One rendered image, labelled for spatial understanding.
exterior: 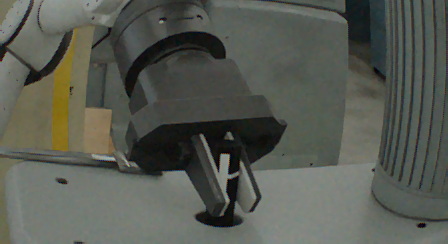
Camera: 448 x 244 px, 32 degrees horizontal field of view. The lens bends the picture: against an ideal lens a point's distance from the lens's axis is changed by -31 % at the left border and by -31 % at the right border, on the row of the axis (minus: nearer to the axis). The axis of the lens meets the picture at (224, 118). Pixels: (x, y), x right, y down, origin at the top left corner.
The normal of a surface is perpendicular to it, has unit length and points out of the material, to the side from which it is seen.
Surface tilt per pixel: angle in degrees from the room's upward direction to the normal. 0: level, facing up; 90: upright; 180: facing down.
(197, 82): 30
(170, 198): 0
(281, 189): 0
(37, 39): 99
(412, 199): 90
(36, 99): 90
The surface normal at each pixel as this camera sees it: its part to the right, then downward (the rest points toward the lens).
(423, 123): -0.64, 0.18
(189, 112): 0.30, -0.67
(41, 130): 0.23, 0.31
